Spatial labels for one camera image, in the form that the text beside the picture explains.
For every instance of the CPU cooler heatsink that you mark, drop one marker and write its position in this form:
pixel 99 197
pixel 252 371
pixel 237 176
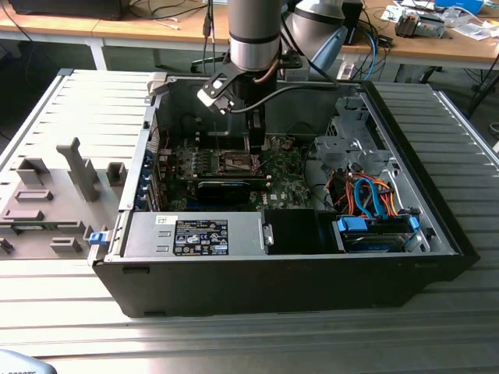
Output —
pixel 407 25

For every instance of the white paper documents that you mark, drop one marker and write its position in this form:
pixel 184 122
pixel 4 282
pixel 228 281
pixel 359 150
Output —
pixel 473 29

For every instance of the black plastic shroud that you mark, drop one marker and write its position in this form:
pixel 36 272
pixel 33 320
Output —
pixel 292 231

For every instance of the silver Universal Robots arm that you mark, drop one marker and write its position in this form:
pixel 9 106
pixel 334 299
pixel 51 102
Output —
pixel 253 35

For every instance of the blue case latch clip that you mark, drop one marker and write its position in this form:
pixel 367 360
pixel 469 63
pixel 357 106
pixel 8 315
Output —
pixel 97 238

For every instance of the black graphics card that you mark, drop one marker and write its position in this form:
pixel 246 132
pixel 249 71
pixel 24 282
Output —
pixel 222 192

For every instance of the black power supply label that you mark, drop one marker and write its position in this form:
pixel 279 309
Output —
pixel 200 237

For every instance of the grey rounded device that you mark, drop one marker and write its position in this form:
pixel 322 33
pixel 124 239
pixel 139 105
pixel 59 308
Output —
pixel 19 364

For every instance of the wooden desk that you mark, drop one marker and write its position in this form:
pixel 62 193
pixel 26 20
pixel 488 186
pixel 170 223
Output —
pixel 429 48
pixel 117 27

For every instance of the silver metal drive cage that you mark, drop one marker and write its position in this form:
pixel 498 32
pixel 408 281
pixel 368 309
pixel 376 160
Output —
pixel 339 148

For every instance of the thin metal locking lever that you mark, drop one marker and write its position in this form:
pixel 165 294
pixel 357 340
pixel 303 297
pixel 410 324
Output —
pixel 215 136
pixel 240 163

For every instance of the hard disk in blue carrier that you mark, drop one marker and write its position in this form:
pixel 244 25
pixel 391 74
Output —
pixel 370 243

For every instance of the grey power supply unit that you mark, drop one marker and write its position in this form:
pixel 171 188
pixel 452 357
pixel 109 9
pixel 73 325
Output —
pixel 148 233

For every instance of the black PC case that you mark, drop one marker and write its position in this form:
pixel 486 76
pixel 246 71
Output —
pixel 234 284

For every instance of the green RAM stick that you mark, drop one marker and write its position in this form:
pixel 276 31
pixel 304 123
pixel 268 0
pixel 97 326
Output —
pixel 31 227

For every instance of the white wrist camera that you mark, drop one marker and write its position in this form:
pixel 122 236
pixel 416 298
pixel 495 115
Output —
pixel 212 99

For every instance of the CPU socket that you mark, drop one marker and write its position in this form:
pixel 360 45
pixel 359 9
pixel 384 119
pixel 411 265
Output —
pixel 233 157

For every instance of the silver metal bracket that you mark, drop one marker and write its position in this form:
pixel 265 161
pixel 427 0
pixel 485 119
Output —
pixel 268 233

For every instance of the grey parts rack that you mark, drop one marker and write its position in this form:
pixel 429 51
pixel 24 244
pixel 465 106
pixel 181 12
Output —
pixel 103 206

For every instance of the white plastic item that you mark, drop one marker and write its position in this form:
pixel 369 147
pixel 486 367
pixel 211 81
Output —
pixel 346 71

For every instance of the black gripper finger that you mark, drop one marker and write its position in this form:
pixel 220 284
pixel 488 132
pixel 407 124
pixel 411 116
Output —
pixel 259 132

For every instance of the blue box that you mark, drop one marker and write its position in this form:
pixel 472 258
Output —
pixel 460 4

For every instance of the black office chair base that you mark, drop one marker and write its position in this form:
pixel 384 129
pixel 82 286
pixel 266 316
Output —
pixel 199 64

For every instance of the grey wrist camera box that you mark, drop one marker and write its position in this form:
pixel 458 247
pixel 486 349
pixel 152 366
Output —
pixel 292 74

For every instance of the green motherboard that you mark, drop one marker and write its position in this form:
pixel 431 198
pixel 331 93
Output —
pixel 288 175

